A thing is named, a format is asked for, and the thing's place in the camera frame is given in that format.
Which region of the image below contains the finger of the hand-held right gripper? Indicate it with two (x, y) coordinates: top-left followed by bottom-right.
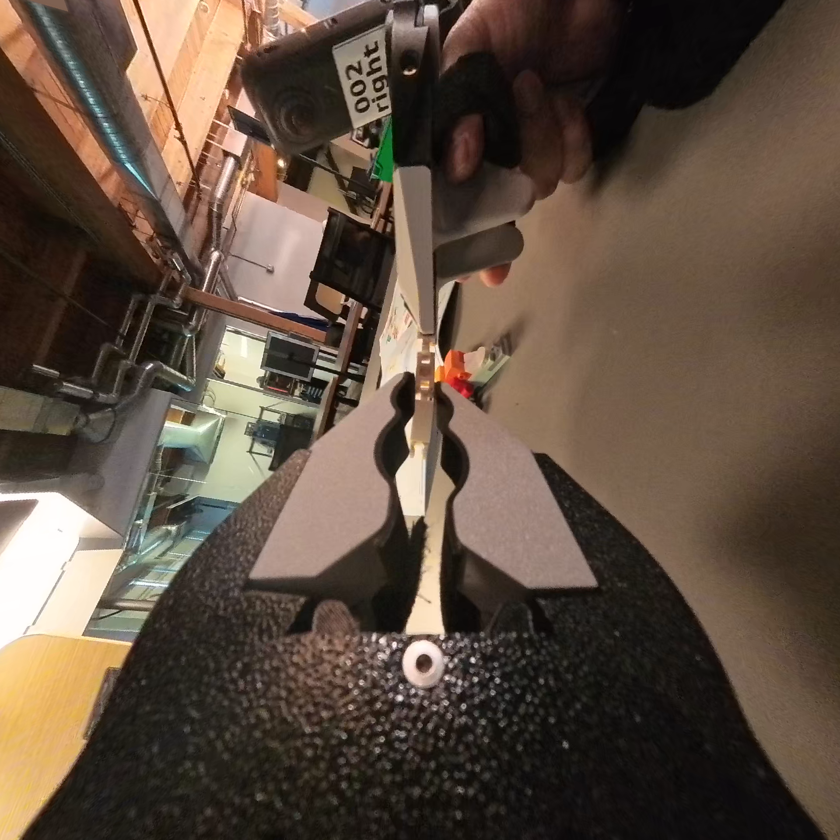
(392, 164), (439, 334)

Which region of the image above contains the small white lego bracket piece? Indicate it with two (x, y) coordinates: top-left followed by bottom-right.
(408, 332), (439, 459)

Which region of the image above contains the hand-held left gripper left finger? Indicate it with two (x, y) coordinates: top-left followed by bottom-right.
(248, 374), (422, 618)

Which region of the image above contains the person's right hand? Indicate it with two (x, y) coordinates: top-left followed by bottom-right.
(438, 0), (634, 290)

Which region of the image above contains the person's right forearm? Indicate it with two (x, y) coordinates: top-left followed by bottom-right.
(594, 0), (785, 161)

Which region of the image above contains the green board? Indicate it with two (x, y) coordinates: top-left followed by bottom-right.
(373, 121), (396, 183)

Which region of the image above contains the small grey computer monitor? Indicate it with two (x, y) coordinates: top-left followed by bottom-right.
(260, 331), (321, 383)

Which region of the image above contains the light wooden table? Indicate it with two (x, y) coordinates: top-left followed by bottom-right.
(0, 631), (135, 840)

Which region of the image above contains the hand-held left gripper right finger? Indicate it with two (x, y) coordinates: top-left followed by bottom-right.
(435, 386), (599, 616)

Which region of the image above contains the silver ventilation duct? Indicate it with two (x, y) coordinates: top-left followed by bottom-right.
(23, 0), (161, 201)

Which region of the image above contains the white cabinet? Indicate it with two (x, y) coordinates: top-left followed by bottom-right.
(0, 491), (127, 639)

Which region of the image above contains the black computer monitor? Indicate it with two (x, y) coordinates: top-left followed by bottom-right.
(307, 207), (389, 311)

